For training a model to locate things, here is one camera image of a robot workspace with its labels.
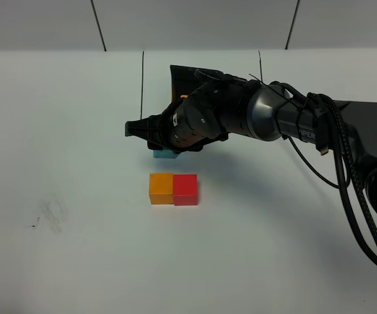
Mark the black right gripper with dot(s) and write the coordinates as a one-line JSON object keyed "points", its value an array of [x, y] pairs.
{"points": [[187, 125]]}

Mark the blue cube block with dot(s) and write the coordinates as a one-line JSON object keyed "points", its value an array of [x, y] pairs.
{"points": [[165, 154]]}

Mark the red cube block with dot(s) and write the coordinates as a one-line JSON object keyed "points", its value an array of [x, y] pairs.
{"points": [[185, 189]]}

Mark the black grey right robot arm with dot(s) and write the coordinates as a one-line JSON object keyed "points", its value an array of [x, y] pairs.
{"points": [[271, 111]]}

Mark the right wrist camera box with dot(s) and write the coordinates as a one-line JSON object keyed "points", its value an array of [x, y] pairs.
{"points": [[187, 79]]}

